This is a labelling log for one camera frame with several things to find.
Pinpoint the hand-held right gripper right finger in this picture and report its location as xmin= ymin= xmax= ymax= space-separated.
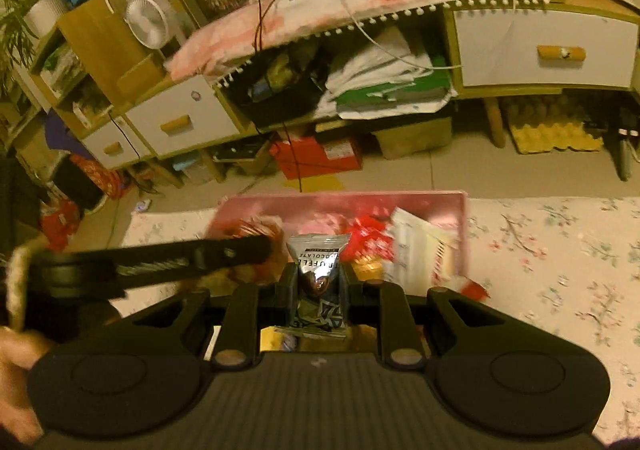
xmin=340 ymin=265 xmax=507 ymax=368

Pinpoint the small white drawer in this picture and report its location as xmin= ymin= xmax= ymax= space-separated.
xmin=82 ymin=120 xmax=152 ymax=169

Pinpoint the red storage box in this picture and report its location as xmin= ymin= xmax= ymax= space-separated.
xmin=270 ymin=135 xmax=364 ymax=182

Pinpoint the pink cardboard box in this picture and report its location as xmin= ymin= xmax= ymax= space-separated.
xmin=210 ymin=190 xmax=469 ymax=283

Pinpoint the white cable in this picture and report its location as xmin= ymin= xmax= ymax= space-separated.
xmin=322 ymin=0 xmax=522 ymax=71

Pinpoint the orange snack packet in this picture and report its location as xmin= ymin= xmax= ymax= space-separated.
xmin=220 ymin=215 xmax=287 ymax=283

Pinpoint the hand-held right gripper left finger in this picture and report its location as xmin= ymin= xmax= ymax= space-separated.
xmin=131 ymin=263 xmax=301 ymax=371

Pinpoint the floral tablecloth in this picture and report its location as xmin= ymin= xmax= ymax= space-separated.
xmin=122 ymin=197 xmax=640 ymax=450

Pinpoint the white yellow snack packet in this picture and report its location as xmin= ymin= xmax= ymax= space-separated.
xmin=382 ymin=207 xmax=462 ymax=292

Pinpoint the person's left hand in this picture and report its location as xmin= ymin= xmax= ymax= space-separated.
xmin=0 ymin=325 xmax=48 ymax=443

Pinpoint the red meat snack packet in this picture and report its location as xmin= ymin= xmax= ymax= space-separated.
xmin=345 ymin=214 xmax=397 ymax=263

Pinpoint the black bag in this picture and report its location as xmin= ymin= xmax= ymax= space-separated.
xmin=239 ymin=50 xmax=332 ymax=127

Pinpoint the yellow egg tray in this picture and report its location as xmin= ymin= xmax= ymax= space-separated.
xmin=507 ymin=97 xmax=607 ymax=154

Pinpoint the brown cardboard box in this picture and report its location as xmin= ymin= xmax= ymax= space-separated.
xmin=372 ymin=117 xmax=454 ymax=162

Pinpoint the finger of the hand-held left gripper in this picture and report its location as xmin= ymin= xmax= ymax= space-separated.
xmin=114 ymin=233 xmax=274 ymax=293

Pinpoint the silver chocolate snack packet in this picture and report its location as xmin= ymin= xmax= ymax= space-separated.
xmin=272 ymin=232 xmax=354 ymax=339

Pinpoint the brown wooden box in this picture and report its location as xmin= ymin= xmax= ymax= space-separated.
xmin=55 ymin=0 xmax=167 ymax=92

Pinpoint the white desk fan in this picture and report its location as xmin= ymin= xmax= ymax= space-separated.
xmin=105 ymin=0 xmax=174 ymax=51

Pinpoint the black cable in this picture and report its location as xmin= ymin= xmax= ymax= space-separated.
xmin=252 ymin=0 xmax=303 ymax=193

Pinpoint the pink cloth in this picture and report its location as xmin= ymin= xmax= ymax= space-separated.
xmin=165 ymin=0 xmax=553 ymax=82

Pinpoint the wooden bookshelf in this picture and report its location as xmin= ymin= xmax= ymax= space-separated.
xmin=12 ymin=27 xmax=113 ymax=136

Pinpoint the stack of papers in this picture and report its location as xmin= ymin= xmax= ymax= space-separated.
xmin=320 ymin=27 xmax=457 ymax=119

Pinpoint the wooden cabinet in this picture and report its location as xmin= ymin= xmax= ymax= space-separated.
xmin=82 ymin=0 xmax=640 ymax=183

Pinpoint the red patterned bag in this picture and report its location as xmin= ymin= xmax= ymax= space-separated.
xmin=40 ymin=154 xmax=123 ymax=251

